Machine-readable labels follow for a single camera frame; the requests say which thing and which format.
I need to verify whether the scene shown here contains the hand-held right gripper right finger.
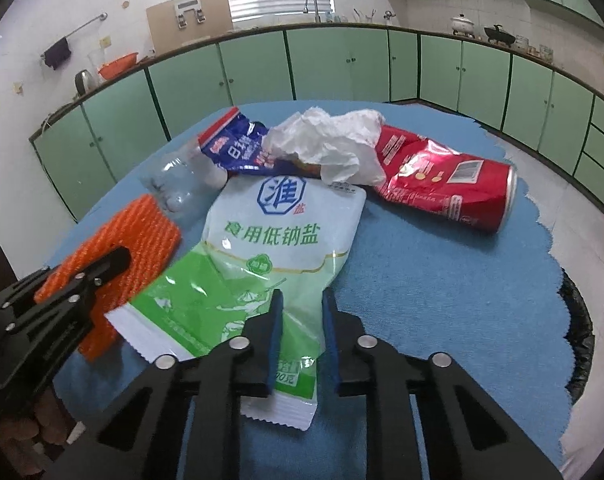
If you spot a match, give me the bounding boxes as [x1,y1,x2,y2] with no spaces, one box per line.
[322,290,565,480]

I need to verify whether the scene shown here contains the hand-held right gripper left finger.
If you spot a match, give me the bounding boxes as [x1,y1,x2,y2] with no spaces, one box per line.
[64,289,285,480]

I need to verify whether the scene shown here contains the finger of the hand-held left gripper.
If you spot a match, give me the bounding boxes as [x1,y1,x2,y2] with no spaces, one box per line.
[7,247,133,333]
[0,267,53,318]

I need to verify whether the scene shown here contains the large orange foam net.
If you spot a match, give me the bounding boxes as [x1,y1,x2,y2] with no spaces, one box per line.
[33,194,181,362]

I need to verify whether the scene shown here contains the clear plastic bottle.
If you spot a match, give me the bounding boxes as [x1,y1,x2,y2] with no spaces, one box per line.
[139,142,229,213]

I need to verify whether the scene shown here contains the white green salt packet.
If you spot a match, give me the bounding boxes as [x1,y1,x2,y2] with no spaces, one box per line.
[104,175,367,432]

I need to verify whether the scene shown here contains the blue snack packet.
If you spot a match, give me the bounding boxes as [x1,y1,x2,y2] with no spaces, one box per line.
[198,106,283,177]

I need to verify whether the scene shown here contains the white tissue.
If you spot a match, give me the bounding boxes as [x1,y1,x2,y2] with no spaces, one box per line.
[262,106,387,187]

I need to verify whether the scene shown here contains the red crushed soda can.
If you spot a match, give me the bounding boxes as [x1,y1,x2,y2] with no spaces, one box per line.
[372,124,518,234]

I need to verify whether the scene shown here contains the black trash bin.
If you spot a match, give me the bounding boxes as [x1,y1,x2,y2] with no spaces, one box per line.
[562,270,596,406]

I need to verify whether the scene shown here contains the person's left hand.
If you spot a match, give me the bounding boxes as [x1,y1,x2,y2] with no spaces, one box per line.
[0,387,83,461]

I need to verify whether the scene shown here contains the blue scalloped tablecloth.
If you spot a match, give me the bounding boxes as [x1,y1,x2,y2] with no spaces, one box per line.
[47,101,575,480]

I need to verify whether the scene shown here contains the steel electric kettle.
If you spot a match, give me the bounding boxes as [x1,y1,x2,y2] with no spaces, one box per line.
[74,70,98,97]

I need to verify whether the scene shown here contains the orange plastic basin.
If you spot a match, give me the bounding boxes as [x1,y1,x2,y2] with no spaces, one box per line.
[98,52,140,80]

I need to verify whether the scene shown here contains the dark towel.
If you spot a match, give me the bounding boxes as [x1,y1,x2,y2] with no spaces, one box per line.
[43,37,74,71]

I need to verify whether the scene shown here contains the green base cabinets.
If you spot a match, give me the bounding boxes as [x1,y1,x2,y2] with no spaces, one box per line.
[29,24,604,223]

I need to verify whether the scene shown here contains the white cooking pot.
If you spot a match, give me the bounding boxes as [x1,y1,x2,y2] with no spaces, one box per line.
[451,14,477,37]

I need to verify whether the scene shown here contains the black wok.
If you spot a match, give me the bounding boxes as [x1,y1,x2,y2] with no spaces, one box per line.
[483,24,515,47]

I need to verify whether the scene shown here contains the steel towel rail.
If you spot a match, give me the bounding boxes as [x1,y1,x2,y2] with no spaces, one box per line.
[42,12,109,61]

